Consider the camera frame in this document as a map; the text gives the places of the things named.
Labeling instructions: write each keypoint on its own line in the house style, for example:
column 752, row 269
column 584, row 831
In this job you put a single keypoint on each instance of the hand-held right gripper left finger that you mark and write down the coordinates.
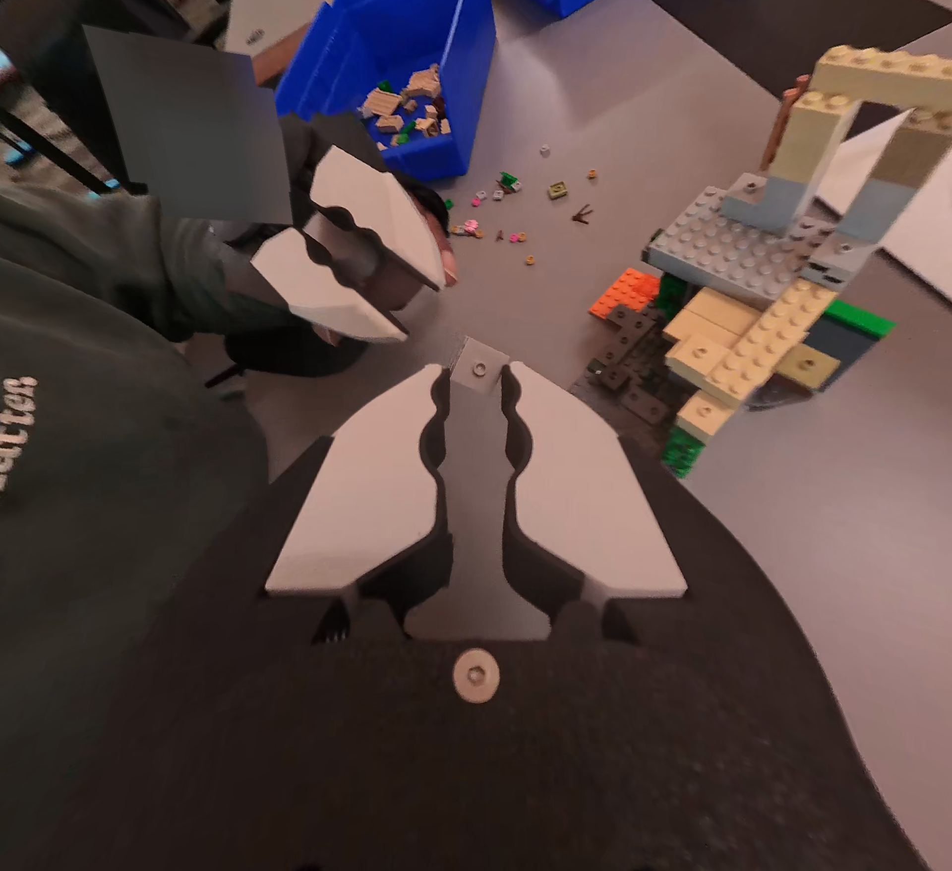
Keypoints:
column 364, row 499

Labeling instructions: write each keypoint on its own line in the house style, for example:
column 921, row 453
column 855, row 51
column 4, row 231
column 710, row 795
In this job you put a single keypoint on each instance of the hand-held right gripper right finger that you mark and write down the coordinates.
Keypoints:
column 595, row 499

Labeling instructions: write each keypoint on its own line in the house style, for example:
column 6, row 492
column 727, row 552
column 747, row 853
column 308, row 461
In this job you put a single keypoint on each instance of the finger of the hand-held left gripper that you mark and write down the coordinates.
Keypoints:
column 305, row 283
column 372, row 202

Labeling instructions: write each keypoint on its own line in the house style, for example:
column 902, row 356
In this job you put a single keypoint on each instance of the grey square stud plate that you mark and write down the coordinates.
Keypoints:
column 480, row 365

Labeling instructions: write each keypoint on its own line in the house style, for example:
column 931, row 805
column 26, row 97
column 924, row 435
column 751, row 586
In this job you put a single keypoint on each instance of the toy brick building model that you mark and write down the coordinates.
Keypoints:
column 744, row 246

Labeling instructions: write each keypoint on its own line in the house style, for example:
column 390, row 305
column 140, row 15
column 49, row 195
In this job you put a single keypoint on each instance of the person's left forearm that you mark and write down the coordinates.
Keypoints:
column 216, row 269

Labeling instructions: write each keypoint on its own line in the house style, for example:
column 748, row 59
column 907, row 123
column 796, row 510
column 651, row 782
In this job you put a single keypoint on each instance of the grey desk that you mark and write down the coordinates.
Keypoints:
column 818, row 514

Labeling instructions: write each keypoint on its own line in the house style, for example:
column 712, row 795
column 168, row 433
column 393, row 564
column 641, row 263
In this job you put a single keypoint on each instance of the pink small toy piece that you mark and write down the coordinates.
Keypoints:
column 471, row 227

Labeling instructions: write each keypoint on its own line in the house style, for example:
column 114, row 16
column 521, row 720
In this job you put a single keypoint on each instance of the pile of tan toy bricks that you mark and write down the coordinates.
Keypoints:
column 409, row 105

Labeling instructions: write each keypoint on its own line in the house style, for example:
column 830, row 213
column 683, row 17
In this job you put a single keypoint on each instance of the green plant toy piece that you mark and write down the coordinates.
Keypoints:
column 509, row 182

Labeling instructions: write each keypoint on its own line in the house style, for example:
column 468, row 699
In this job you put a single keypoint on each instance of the brown twig toy piece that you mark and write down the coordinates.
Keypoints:
column 582, row 215

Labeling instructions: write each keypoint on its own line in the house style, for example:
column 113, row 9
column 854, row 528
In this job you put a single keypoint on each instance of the person's torso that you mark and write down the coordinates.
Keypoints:
column 89, row 551

